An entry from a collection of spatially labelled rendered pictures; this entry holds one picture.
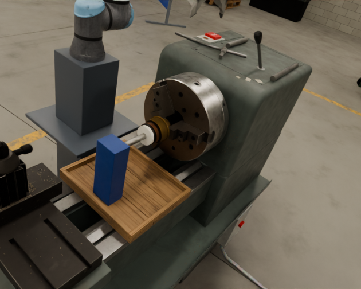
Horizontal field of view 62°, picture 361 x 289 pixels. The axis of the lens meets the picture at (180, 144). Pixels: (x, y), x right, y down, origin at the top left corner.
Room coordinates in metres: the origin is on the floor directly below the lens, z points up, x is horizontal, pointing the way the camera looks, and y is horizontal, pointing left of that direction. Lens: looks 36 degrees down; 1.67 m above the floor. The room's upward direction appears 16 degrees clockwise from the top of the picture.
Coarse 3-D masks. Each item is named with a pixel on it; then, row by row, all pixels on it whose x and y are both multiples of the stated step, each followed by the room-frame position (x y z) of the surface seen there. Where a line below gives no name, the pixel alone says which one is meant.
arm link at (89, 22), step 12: (84, 0) 1.24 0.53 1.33; (96, 0) 1.27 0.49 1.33; (84, 12) 1.19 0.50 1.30; (96, 12) 1.21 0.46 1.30; (108, 12) 1.27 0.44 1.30; (84, 24) 1.19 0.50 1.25; (96, 24) 1.21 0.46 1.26; (108, 24) 1.27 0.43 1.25; (84, 36) 1.19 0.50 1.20; (96, 36) 1.21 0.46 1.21
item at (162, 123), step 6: (150, 120) 0.85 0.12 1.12; (156, 120) 0.85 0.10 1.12; (162, 120) 0.86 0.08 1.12; (150, 126) 0.82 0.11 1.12; (156, 126) 0.83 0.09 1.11; (162, 126) 0.84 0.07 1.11; (168, 126) 0.87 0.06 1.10; (156, 132) 0.81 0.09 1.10; (162, 132) 0.83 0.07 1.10; (168, 132) 0.85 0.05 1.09; (156, 138) 0.81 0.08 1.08; (162, 138) 0.82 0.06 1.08; (150, 144) 0.81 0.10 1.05
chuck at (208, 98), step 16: (160, 80) 1.02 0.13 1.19; (176, 80) 0.96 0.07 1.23; (192, 80) 0.98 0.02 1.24; (176, 96) 0.95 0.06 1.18; (192, 96) 0.92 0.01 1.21; (208, 96) 0.94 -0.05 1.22; (144, 112) 1.01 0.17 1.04; (176, 112) 1.03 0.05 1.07; (192, 112) 0.91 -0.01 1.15; (208, 112) 0.89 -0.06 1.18; (208, 128) 0.87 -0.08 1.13; (160, 144) 0.96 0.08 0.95; (176, 144) 0.92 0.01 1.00; (192, 144) 0.89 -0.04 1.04; (208, 144) 0.87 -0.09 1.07
